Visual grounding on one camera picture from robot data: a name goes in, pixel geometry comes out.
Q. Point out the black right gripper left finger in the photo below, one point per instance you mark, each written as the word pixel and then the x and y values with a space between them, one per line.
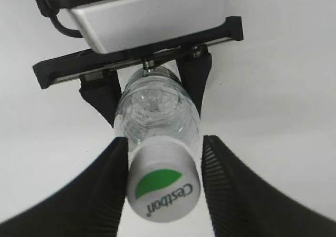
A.
pixel 90 205

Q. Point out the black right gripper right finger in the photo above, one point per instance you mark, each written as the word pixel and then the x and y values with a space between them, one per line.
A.
pixel 240 203

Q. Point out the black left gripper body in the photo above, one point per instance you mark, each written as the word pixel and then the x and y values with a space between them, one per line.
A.
pixel 86 62

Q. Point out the clear Cestbon water bottle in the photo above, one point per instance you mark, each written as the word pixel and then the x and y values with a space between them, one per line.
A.
pixel 154 103

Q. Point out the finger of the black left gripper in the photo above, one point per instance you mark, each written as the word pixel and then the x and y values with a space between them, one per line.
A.
pixel 194 72
pixel 102 91

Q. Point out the white green bottle cap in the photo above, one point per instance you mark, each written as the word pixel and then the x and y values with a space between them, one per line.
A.
pixel 163 183

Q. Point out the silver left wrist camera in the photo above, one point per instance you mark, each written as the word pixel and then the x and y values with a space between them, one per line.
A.
pixel 114 25

